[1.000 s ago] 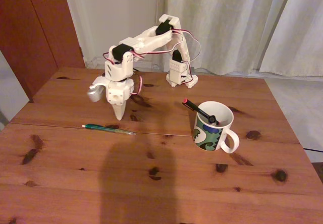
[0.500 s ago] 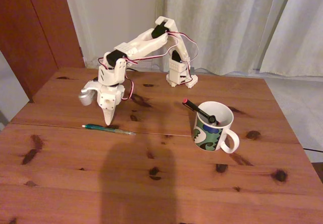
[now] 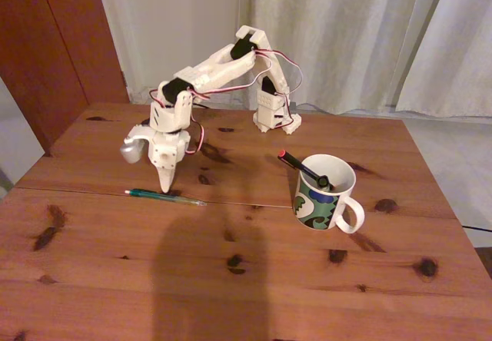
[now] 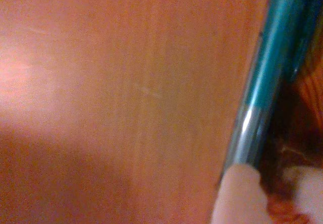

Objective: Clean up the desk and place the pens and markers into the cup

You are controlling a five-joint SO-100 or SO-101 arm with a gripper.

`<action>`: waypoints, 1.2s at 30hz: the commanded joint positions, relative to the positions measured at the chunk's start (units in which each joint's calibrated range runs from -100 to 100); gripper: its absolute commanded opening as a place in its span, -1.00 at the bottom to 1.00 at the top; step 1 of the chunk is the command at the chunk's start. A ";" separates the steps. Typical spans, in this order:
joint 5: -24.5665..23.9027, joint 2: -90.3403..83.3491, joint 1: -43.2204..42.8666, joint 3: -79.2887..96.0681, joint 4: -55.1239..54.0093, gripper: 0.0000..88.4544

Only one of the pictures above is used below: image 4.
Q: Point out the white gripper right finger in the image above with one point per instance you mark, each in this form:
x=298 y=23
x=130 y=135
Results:
x=308 y=188

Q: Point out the green clear pen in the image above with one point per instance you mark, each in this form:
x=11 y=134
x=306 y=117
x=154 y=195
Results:
x=272 y=57

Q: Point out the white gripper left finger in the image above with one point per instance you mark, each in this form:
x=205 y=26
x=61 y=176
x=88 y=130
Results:
x=239 y=198

